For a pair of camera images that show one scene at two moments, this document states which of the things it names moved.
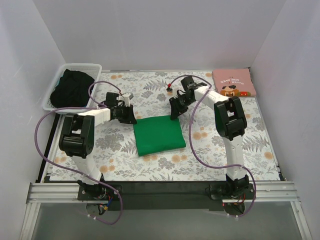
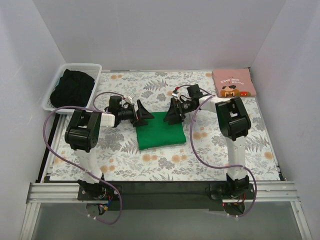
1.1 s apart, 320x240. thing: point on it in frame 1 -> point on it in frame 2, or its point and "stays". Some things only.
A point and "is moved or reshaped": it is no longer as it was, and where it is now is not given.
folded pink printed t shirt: (234, 82) stays
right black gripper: (178, 104) -> (176, 109)
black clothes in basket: (72, 90) stays
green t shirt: (158, 134) is moved or reshaped
